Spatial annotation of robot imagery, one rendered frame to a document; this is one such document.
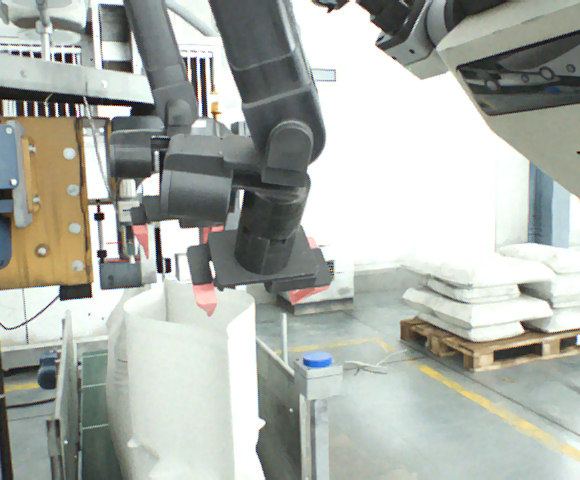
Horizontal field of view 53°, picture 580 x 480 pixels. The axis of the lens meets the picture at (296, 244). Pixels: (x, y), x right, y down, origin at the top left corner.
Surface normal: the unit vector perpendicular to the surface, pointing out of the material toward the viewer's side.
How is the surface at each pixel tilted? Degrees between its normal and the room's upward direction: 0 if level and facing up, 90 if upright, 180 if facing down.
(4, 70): 90
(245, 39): 109
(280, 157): 118
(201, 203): 113
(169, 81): 99
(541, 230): 90
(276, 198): 45
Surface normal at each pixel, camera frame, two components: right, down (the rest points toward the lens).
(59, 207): 0.34, 0.11
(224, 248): 0.18, -0.62
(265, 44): 0.03, 0.38
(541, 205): -0.94, 0.07
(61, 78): 0.85, 0.04
